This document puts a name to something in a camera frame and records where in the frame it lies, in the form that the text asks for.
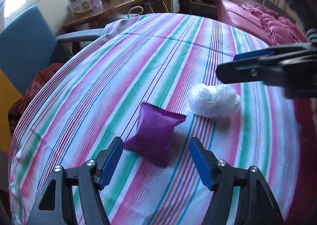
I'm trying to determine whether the white appliance box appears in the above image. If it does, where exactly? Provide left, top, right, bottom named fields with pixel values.
left=68, top=0, right=92, bottom=14

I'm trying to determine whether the purple snack packet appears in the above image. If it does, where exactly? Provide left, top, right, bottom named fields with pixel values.
left=124, top=102, right=186, bottom=168

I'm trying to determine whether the grey yellow blue chair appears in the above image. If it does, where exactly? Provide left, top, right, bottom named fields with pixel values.
left=1, top=6, right=102, bottom=154

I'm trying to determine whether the wooden side desk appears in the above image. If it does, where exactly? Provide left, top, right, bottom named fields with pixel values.
left=62, top=0, right=144, bottom=30

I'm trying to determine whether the red bed blanket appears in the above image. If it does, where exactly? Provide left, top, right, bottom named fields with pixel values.
left=217, top=0, right=307, bottom=46

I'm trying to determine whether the white plastic bag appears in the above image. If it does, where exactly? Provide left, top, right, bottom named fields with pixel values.
left=187, top=83, right=241, bottom=118

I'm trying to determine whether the dark red cloth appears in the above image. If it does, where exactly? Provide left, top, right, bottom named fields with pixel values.
left=8, top=63, right=63, bottom=136

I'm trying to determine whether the striped pink green tablecloth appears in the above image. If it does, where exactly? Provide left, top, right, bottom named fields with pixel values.
left=9, top=13, right=299, bottom=224

